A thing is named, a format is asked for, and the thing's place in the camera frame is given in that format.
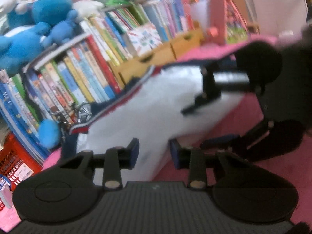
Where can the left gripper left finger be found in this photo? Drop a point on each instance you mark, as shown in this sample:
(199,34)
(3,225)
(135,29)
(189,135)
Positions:
(117,159)

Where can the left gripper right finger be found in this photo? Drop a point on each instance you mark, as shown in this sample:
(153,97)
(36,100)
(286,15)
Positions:
(191,159)

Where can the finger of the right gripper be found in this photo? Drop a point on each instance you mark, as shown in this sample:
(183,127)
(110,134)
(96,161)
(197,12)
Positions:
(247,146)
(210,92)

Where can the navy white red jacket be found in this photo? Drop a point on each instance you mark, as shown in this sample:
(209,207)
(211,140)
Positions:
(149,109)

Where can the pink patterned bed sheet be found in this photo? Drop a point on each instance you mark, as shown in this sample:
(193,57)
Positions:
(226,192)

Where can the miniature metal bicycle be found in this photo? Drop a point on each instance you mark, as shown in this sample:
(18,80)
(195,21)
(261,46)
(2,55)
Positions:
(78,114)

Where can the small blue plush ball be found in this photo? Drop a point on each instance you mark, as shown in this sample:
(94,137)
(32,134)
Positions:
(49,134)

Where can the wooden drawer shelf organizer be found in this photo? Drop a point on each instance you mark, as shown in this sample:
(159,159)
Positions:
(165,53)

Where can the red plastic crate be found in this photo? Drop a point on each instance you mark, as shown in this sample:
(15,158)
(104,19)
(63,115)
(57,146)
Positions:
(16,166)

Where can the blue plush toy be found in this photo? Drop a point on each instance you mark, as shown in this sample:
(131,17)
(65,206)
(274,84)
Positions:
(35,25)

